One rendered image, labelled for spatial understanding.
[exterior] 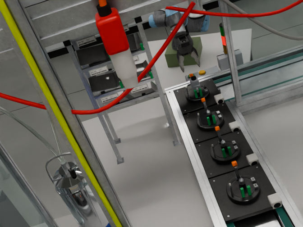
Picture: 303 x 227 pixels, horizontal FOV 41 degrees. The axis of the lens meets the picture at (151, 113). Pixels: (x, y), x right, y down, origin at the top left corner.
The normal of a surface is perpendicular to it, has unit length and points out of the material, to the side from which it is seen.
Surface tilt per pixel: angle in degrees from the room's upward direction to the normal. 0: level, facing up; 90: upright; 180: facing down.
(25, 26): 90
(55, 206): 0
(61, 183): 24
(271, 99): 90
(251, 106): 90
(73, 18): 90
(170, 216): 0
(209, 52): 0
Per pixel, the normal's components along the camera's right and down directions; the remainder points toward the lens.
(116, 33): 0.17, 0.58
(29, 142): -0.26, -0.76
